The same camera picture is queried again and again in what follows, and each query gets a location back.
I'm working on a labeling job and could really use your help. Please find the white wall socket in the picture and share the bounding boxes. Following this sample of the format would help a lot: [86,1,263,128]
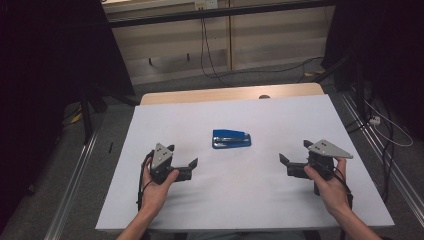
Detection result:
[194,0,219,11]

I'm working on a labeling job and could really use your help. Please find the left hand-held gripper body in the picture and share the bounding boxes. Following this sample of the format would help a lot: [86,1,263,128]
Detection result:
[146,142,175,186]

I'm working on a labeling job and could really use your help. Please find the person's right hand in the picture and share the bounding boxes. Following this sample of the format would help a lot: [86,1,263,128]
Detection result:
[303,157,352,218]

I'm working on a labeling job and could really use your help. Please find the person's grey trousers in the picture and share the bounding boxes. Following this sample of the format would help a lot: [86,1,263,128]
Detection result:
[185,230,306,240]

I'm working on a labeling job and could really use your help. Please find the black cable bundle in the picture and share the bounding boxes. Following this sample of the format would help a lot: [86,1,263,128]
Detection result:
[344,99,396,204]

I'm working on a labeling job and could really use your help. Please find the wooden table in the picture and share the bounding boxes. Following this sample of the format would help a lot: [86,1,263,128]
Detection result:
[139,82,325,107]

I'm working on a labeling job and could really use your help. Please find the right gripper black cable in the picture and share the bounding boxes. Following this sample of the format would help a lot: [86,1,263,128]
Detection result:
[331,168,354,210]

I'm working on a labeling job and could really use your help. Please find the blue stapler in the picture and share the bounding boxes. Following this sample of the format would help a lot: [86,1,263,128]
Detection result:
[211,128,252,150]

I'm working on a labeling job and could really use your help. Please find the person's left hand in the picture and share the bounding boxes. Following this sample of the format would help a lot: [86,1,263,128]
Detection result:
[141,157,181,215]

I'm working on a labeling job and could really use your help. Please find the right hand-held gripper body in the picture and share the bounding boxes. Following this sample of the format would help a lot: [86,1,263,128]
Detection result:
[307,139,354,182]

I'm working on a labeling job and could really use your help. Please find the black metal stand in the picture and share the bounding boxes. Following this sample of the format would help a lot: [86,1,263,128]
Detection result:
[313,53,369,118]

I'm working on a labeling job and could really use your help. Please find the hanging black cables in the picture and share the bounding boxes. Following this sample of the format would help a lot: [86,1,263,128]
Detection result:
[199,16,232,88]

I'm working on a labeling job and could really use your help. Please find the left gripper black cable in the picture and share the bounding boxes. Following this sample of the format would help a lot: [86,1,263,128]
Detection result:
[136,151,155,213]

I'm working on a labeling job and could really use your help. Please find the light wooden cabinet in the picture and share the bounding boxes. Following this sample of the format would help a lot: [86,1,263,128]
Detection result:
[101,0,336,86]

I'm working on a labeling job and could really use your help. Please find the black curtain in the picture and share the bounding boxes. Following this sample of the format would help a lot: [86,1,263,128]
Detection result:
[0,0,135,233]
[321,0,424,143]

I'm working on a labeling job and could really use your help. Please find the black tripod stand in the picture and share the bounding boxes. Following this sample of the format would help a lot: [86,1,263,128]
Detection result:
[79,84,141,145]

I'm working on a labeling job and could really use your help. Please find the aluminium floor rail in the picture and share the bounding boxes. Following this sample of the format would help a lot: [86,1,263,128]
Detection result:
[43,129,100,240]
[339,90,424,219]

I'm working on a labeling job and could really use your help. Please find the black metal bar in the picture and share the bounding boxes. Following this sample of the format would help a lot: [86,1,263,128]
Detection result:
[108,0,336,29]

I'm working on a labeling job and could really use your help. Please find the white cable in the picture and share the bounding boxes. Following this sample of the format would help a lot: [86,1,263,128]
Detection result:
[363,99,415,148]

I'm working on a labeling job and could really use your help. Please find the black floor cable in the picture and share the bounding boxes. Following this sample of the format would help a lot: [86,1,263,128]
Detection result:
[213,55,326,84]

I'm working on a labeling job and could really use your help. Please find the white table cover sheet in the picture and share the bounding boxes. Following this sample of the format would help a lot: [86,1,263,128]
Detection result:
[95,94,396,232]

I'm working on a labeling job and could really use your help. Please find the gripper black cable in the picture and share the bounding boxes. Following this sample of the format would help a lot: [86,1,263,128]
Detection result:
[331,168,354,210]
[136,151,155,213]

